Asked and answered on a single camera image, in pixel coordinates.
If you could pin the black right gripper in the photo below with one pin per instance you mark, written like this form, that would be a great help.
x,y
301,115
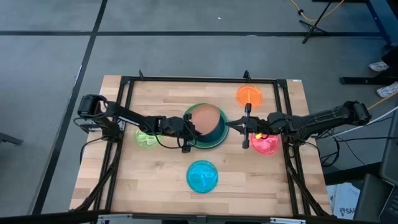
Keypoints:
x,y
259,124

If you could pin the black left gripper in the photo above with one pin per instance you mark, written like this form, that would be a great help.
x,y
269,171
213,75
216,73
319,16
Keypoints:
x,y
174,127

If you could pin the large green opaque plate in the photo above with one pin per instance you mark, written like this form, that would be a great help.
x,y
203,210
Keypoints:
x,y
217,138

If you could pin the small blue translucent plate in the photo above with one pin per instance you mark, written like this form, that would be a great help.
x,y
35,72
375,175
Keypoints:
x,y
202,176

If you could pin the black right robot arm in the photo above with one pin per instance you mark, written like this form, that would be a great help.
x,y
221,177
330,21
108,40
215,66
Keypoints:
x,y
326,118

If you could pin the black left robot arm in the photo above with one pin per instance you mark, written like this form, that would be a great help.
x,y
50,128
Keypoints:
x,y
124,113

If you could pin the yellow gripper tag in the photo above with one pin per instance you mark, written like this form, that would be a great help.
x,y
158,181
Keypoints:
x,y
258,136

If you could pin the small orange translucent plate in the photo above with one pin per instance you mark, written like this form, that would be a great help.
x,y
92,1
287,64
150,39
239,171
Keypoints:
x,y
249,95

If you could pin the small red translucent plate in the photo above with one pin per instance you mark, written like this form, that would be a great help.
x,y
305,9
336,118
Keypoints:
x,y
268,147

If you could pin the small green translucent plate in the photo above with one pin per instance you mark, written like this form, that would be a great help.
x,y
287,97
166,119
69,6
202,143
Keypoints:
x,y
144,140

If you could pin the black tripod stand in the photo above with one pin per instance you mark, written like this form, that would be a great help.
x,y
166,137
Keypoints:
x,y
314,28

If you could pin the white printed box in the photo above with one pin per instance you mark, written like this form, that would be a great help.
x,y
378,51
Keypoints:
x,y
345,202

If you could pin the black desk foot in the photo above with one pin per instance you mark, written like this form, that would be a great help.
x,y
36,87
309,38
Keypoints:
x,y
367,81

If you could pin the person's shoe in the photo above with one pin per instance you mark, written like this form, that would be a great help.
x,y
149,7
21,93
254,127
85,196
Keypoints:
x,y
378,66
387,90

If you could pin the dark grey office equipment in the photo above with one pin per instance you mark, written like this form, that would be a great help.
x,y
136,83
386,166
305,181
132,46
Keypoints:
x,y
379,193

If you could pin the blue metal leg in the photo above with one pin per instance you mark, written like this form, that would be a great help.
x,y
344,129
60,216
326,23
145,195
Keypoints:
x,y
381,21

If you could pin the black aluminium table frame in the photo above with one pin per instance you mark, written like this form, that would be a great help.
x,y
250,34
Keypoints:
x,y
202,79

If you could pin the black frame bracket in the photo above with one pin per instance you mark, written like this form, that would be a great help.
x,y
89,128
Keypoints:
x,y
141,75
247,75

